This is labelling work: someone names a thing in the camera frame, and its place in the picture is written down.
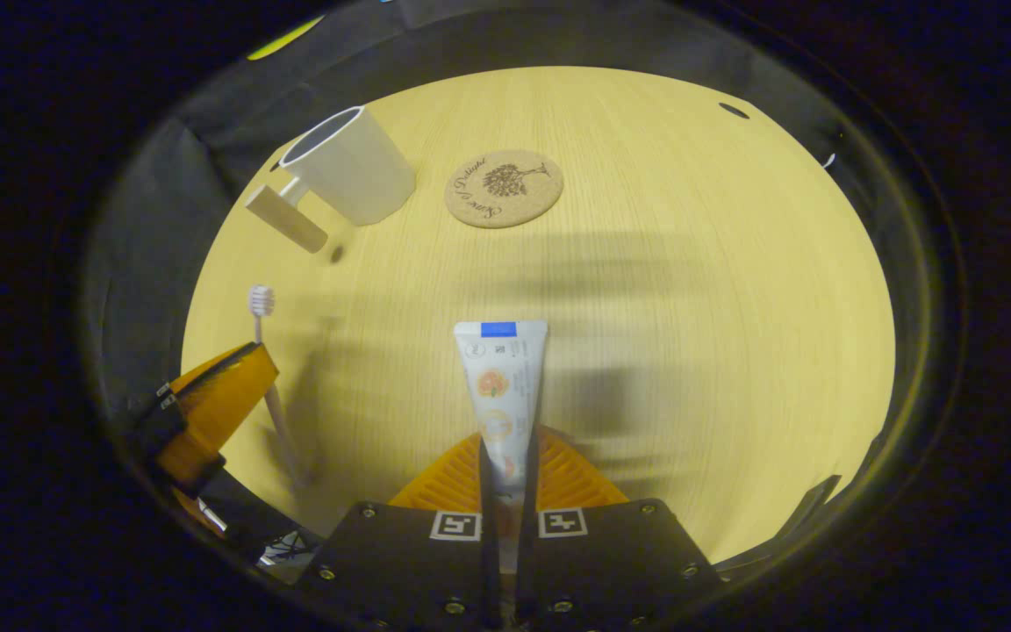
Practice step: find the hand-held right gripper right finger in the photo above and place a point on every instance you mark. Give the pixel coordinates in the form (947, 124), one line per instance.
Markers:
(611, 562)

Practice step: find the black backdrop cloth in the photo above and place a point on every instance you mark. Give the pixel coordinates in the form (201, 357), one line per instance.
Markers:
(154, 219)

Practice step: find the round cork coaster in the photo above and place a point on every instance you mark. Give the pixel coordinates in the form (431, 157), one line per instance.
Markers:
(505, 189)

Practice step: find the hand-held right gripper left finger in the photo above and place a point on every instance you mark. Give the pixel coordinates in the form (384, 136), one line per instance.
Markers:
(400, 570)

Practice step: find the pink toothbrush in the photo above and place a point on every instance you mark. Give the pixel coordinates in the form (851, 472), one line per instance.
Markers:
(260, 301)

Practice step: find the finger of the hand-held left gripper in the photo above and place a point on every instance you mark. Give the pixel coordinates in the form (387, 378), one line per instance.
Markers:
(216, 404)

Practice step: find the white toothpaste tube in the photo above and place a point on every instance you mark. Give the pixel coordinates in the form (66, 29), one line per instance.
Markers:
(501, 386)

